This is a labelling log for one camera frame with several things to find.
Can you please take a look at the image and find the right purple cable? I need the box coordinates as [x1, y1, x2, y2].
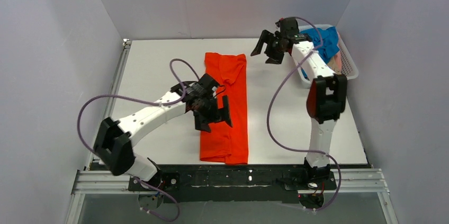
[266, 16, 342, 212]

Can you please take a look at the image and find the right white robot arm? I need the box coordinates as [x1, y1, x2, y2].
[251, 16, 347, 182]

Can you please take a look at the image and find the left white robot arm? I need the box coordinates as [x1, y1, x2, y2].
[93, 74, 232, 182]

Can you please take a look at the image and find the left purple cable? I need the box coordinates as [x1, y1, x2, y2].
[77, 58, 201, 222]

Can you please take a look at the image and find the pink t shirt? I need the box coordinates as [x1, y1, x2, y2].
[327, 44, 343, 74]

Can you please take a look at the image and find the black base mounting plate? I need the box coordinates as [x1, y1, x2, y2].
[128, 164, 337, 205]

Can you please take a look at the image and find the orange t shirt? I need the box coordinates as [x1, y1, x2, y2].
[199, 52, 250, 166]

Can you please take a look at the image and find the purple cable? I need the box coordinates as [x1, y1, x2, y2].
[77, 58, 201, 222]
[266, 16, 342, 212]

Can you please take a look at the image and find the aluminium frame rail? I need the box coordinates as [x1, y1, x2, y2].
[76, 38, 397, 223]

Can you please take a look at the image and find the white plastic basket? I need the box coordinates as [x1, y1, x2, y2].
[297, 24, 358, 88]

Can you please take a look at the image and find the blue t shirt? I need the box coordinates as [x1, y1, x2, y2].
[318, 26, 339, 64]

